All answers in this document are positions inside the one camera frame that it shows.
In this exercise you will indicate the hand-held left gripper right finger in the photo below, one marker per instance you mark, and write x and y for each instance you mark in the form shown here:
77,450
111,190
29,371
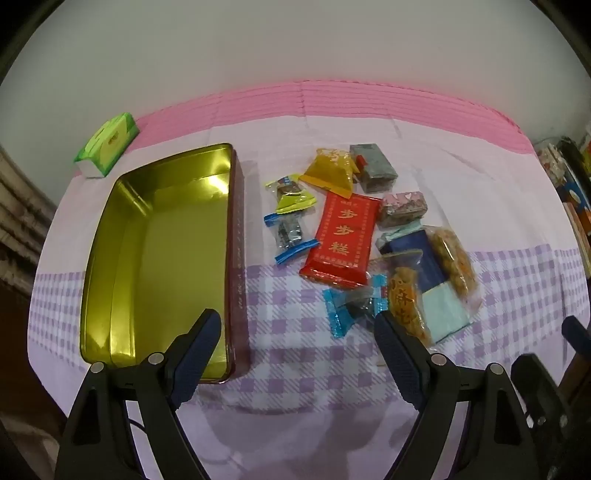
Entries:
401,360

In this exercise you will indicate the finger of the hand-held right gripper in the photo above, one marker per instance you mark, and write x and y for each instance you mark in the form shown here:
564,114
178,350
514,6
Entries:
577,332
538,392

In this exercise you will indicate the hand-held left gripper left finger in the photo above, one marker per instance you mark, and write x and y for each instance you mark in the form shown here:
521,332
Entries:
198,355

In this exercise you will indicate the maroon and gold tin box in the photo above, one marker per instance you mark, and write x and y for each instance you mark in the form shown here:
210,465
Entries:
152,258

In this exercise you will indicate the red snack packet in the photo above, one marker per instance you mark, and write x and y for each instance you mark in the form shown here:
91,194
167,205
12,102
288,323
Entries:
341,240

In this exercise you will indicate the pink floral snack packet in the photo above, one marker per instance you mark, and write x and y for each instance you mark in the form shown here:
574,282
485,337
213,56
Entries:
401,207

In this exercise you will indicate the yellow snack packet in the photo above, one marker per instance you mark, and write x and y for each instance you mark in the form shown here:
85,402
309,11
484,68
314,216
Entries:
328,173

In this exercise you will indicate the clear bag of fried twists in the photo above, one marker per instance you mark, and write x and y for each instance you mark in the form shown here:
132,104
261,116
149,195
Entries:
455,258
404,295

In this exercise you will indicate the cyan wrapped dark candy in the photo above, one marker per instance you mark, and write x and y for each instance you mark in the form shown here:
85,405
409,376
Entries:
355,304

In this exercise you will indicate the pink and purple checked bedsheet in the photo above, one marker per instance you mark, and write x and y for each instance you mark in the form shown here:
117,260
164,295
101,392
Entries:
277,323

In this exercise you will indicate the navy and teal snack packet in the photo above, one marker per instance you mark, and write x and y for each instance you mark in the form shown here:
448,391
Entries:
415,249

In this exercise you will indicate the stack of books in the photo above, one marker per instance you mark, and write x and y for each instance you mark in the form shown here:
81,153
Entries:
577,207

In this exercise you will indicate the blue wrapped dark candy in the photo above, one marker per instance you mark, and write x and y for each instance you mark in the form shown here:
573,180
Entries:
290,233

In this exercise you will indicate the green wrapped candy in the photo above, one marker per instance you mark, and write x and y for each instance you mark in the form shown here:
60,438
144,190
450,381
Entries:
288,194

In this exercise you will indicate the grey snack packet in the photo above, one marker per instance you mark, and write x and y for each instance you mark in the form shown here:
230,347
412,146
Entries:
374,166

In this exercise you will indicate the brown curtain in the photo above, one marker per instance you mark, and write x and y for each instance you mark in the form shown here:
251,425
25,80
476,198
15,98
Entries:
23,221

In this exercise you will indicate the green tissue pack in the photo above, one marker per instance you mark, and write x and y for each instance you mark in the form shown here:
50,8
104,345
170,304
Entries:
108,143

